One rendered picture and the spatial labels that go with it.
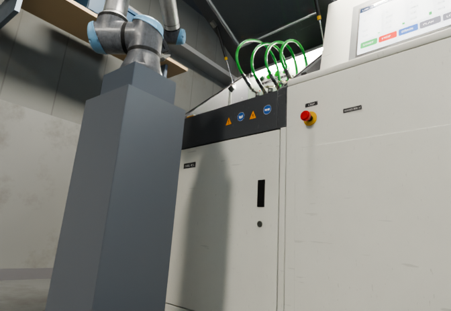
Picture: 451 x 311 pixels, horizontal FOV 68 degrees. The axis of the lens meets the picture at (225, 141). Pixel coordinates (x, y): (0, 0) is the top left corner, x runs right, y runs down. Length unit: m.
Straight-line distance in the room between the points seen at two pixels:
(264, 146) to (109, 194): 0.61
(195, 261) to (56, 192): 1.92
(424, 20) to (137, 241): 1.27
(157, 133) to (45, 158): 2.14
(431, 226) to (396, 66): 0.47
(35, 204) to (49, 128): 0.63
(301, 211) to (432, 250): 0.38
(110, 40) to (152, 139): 0.42
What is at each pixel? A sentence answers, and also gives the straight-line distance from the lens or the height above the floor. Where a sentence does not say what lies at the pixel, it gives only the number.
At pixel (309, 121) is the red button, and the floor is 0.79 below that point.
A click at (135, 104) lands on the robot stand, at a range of 1.05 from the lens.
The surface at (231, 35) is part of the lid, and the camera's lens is 2.22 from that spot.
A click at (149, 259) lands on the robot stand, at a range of 1.05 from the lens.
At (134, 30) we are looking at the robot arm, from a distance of 1.28.
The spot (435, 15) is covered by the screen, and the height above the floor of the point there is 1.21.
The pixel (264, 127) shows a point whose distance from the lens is 1.32.
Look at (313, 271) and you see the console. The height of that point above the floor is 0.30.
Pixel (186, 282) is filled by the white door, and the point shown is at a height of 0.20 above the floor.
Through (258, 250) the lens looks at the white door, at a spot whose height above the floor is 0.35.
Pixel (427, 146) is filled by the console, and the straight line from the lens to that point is 1.04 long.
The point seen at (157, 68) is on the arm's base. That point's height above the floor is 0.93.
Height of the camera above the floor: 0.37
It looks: 16 degrees up
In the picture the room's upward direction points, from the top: 4 degrees clockwise
